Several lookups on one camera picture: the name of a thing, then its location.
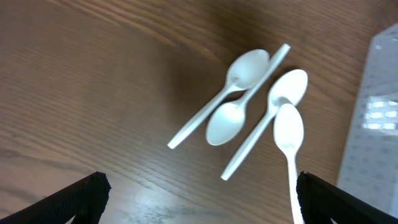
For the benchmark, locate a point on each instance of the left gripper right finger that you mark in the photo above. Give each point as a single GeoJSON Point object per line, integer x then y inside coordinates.
{"type": "Point", "coordinates": [323, 203]}

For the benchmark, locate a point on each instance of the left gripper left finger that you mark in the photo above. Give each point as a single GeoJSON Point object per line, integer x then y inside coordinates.
{"type": "Point", "coordinates": [82, 202]}

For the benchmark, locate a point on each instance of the clear plastic basket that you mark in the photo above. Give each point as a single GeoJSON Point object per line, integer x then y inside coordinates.
{"type": "Point", "coordinates": [368, 169]}

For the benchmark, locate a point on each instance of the white plastic spoon near basket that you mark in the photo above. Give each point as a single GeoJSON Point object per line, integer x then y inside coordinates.
{"type": "Point", "coordinates": [288, 136]}

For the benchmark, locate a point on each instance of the white plastic spoon bowl down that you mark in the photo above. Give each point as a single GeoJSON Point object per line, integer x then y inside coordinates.
{"type": "Point", "coordinates": [229, 118]}

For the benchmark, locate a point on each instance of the white plastic spoon far left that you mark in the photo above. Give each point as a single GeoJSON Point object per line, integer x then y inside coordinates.
{"type": "Point", "coordinates": [241, 75]}

